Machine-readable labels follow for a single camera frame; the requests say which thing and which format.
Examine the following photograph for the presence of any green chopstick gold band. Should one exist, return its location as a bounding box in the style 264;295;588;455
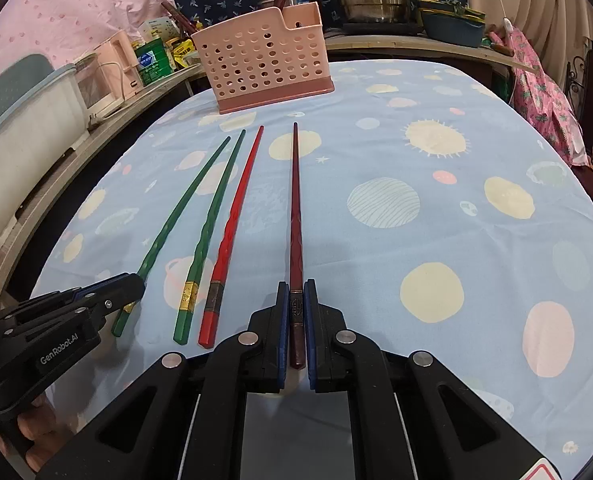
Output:
111;136;231;337

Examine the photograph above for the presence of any maroon chopstick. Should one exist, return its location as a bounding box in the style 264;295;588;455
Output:
290;122;306;370

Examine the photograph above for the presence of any dark red chopstick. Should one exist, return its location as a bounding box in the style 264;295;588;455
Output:
161;0;198;36

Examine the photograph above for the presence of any person left hand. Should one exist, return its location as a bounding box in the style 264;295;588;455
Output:
16;393;74;472

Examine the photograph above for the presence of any bright red chopstick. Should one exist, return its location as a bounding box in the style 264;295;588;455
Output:
198;126;265;349

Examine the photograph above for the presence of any green twisted chopstick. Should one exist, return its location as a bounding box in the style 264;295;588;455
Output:
173;129;246;344

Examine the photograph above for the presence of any white plastic storage bin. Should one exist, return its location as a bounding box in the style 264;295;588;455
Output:
0;54;89;245

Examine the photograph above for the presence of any light blue dotted tablecloth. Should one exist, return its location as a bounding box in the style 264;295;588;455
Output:
35;61;593;479

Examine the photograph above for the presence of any green white box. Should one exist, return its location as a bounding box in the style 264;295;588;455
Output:
135;38;173;87

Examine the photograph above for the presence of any pink perforated utensil basket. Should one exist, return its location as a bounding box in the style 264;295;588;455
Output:
192;2;334;114

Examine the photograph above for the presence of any pink hanging sheet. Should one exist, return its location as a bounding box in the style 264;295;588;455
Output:
0;0;163;74

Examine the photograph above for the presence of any pink floral cloth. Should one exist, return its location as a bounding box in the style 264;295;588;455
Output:
488;26;589;166

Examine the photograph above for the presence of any dark blue basin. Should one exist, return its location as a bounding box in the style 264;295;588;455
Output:
417;0;486;48

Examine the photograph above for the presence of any beige curtain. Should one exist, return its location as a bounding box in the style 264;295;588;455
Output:
467;0;593;86

